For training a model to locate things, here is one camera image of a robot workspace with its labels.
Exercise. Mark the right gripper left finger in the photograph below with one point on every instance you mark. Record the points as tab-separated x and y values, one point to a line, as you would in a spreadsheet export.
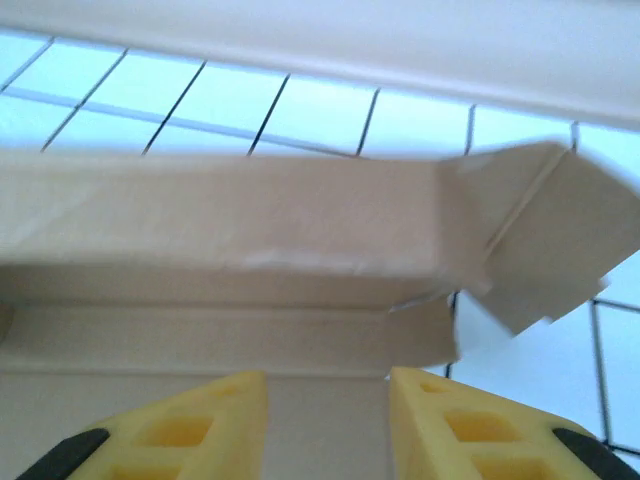
200	440

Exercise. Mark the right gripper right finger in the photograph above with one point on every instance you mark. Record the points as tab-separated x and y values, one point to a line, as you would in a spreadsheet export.
450	440

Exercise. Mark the brown cardboard paper box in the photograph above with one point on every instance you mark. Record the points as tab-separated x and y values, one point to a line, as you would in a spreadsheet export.
250	225

